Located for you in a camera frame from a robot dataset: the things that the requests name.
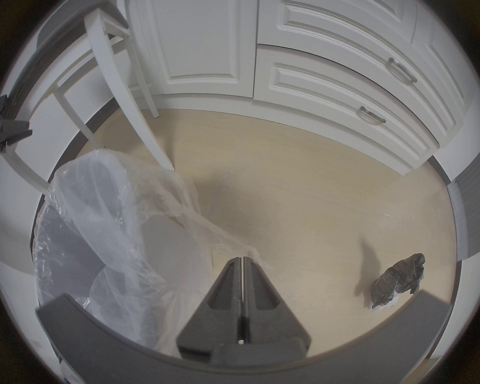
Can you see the black plastic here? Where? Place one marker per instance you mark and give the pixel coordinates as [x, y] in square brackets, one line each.
[401, 277]

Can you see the white trash bin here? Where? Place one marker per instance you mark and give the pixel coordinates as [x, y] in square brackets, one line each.
[176, 255]

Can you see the clear plastic bag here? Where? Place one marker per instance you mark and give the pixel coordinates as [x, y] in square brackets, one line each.
[112, 210]

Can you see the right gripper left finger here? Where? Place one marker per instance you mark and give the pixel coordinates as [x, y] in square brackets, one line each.
[210, 322]

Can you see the grey padded white chair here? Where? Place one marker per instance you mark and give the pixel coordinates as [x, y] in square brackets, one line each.
[112, 67]

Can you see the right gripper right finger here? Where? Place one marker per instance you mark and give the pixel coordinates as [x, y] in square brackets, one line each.
[277, 322]

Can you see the white printed wrapper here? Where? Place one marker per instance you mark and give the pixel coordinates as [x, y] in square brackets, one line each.
[382, 304]

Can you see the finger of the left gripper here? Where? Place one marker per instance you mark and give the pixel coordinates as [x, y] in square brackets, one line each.
[15, 131]

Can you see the white wardrobe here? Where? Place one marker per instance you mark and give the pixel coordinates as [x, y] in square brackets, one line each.
[318, 56]

